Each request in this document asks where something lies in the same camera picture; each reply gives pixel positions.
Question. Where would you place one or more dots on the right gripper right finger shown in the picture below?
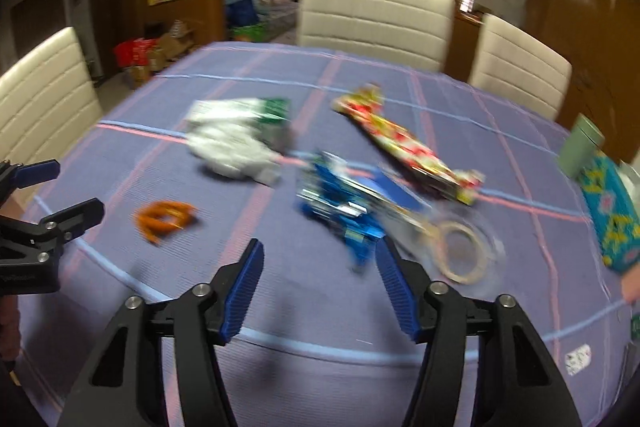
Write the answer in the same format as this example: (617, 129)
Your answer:
(517, 383)

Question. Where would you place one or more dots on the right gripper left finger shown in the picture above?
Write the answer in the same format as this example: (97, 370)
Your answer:
(122, 383)

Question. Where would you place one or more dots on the clear round plastic lid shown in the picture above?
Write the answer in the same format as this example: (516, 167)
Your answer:
(461, 246)

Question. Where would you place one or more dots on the orange peel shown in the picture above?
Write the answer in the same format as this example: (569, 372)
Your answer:
(162, 218)

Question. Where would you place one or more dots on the blue foil wrapper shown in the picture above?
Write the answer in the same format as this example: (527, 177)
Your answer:
(361, 211)

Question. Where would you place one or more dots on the white green paper bag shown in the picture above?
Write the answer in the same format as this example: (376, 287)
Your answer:
(241, 138)

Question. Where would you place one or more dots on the red gold snack wrapper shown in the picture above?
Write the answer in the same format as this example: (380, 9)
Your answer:
(413, 158)

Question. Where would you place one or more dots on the person's left hand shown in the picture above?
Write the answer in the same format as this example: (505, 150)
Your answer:
(10, 335)

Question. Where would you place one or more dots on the white paper tag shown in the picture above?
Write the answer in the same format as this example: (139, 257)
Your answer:
(578, 359)

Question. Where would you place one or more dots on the cream quilted chair left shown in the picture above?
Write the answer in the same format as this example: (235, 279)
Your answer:
(48, 102)

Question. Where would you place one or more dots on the cream quilted chair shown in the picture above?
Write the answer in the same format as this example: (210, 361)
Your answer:
(413, 33)
(48, 102)
(510, 63)

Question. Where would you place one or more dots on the blue plaid tablecloth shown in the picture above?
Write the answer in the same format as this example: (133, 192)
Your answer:
(320, 345)

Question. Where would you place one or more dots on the teal beaded tissue box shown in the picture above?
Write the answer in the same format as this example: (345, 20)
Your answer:
(612, 212)

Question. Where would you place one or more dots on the cardboard boxes pile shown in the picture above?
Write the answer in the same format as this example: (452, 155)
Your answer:
(140, 59)

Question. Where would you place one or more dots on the green plastic cup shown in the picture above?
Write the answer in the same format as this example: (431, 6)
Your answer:
(581, 144)

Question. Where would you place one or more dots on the cream quilted chair far right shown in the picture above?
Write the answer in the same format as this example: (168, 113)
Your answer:
(510, 63)

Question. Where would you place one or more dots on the colourful green shopping bag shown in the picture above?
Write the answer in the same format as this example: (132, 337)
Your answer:
(251, 33)

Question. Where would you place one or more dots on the cream quilted chair far middle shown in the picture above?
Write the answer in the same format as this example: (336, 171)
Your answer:
(413, 33)

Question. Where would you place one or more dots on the grey sofa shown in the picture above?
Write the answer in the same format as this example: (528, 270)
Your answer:
(279, 15)

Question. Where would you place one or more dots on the wooden door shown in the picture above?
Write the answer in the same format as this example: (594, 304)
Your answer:
(600, 39)

